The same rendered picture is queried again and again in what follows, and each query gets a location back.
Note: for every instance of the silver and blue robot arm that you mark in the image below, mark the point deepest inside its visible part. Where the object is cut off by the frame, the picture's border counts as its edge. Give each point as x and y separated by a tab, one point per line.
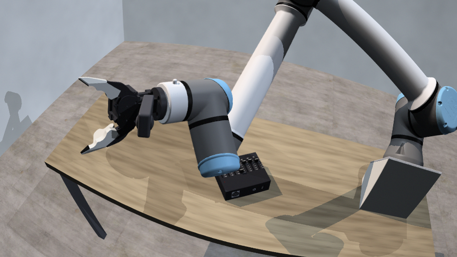
218	118

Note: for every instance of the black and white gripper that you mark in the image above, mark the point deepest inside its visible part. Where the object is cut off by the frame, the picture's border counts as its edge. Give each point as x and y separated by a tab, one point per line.
123	107

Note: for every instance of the dark grey lighting desk panel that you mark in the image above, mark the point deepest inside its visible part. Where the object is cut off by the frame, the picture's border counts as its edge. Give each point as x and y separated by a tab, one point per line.
251	178

